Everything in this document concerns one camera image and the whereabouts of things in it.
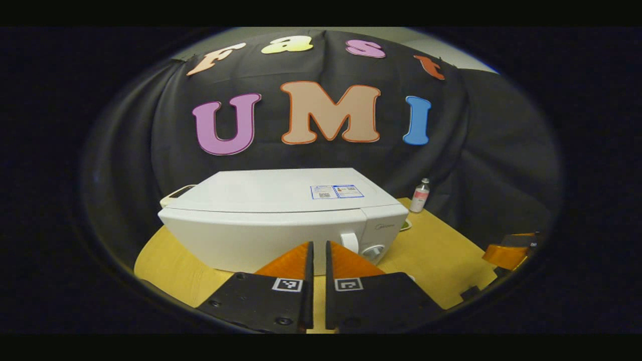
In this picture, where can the white microwave oven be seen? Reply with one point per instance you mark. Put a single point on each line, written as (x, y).
(261, 225)

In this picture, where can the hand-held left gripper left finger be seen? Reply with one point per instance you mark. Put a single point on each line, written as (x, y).
(308, 301)

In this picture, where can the small dish with green sauce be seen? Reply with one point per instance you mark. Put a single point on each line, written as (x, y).
(406, 225)

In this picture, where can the white toaster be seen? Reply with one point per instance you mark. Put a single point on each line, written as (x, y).
(173, 196)

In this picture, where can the small bottle with pink label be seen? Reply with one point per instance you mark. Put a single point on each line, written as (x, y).
(420, 196)

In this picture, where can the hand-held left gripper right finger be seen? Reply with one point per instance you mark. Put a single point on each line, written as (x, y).
(331, 301)

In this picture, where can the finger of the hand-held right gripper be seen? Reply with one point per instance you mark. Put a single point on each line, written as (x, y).
(470, 293)
(509, 253)

